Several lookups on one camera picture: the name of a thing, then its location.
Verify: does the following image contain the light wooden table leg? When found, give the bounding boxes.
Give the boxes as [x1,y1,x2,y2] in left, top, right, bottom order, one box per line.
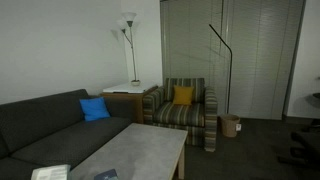
[176,143,186,180]

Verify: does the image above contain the open white blue tea box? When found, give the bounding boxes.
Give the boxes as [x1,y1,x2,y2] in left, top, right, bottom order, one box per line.
[30,164,72,180]

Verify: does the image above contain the tall blue carton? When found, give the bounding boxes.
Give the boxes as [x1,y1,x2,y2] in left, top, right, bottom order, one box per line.
[93,168,119,180]

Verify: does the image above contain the thin black floor lamp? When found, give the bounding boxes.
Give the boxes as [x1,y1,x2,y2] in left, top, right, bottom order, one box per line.
[208,23,233,115]

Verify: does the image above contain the blue throw cushion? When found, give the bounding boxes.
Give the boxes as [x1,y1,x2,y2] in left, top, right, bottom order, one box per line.
[79,96,111,122]

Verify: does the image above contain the striped fabric armchair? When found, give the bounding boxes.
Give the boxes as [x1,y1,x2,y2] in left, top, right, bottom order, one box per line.
[142,77,219,153]

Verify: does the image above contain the yellow throw cushion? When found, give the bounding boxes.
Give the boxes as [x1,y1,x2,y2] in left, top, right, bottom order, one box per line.
[172,85,195,106]

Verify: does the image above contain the brown wooden side table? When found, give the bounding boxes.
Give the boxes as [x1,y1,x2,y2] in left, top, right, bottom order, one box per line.
[100,85,159,125]

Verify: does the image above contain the black office chair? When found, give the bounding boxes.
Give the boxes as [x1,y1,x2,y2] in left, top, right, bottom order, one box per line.
[278,93,320,169]

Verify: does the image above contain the woven waste basket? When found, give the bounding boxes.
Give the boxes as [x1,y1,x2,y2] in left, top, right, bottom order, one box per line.
[220,113,241,138]

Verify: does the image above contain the dark grey fabric sofa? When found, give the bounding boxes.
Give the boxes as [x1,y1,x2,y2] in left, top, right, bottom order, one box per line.
[0,88,139,180]

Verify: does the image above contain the grey vertical window blinds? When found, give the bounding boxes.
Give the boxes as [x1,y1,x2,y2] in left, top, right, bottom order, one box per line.
[159,0,306,120]

